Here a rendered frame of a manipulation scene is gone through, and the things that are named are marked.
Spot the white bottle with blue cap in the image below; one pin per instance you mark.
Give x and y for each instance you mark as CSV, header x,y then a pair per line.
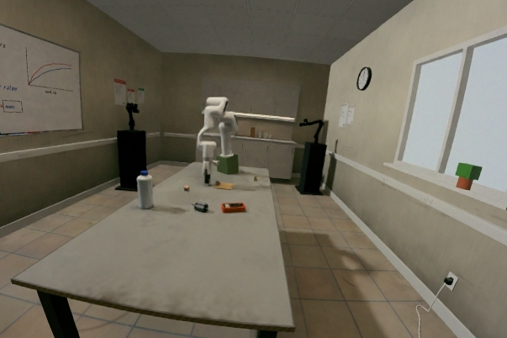
x,y
145,190

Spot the orange pocket multimeter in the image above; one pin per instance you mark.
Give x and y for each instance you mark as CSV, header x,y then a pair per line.
x,y
233,207

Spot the tan square mat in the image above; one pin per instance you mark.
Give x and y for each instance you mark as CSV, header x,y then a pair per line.
x,y
224,185

